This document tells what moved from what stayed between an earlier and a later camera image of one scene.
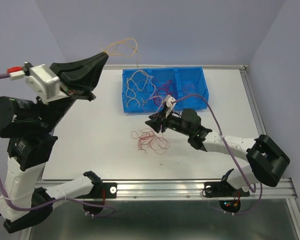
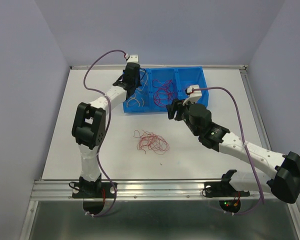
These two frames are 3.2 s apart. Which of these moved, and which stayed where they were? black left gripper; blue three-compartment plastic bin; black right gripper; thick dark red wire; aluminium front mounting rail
Moved: black left gripper; black right gripper
Stayed: blue three-compartment plastic bin; thick dark red wire; aluminium front mounting rail
